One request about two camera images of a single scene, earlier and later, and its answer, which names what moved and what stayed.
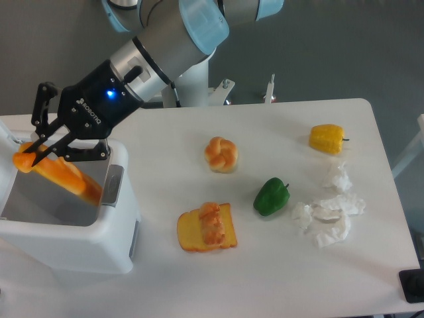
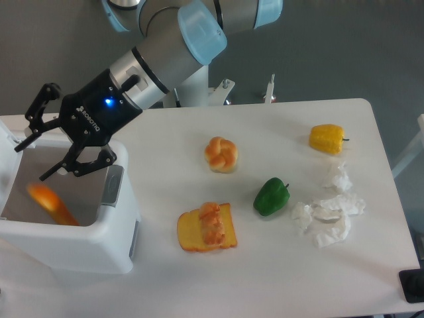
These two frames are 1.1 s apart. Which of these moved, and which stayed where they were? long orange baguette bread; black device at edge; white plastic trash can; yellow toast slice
Moved: long orange baguette bread
Stayed: yellow toast slice; black device at edge; white plastic trash can
